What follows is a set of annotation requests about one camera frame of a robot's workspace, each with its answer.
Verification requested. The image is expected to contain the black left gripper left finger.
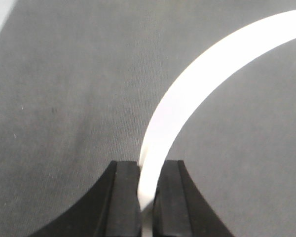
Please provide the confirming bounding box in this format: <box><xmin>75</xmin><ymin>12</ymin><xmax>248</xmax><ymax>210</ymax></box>
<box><xmin>32</xmin><ymin>161</ymin><xmax>141</xmax><ymax>237</ymax></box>

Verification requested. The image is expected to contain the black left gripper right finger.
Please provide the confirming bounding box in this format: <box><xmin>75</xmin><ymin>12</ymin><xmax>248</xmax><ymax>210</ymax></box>
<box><xmin>152</xmin><ymin>160</ymin><xmax>233</xmax><ymax>237</ymax></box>

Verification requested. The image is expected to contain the white PVC pipe clamp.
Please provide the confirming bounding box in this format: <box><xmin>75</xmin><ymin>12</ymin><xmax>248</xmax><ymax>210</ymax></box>
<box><xmin>137</xmin><ymin>8</ymin><xmax>296</xmax><ymax>237</ymax></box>

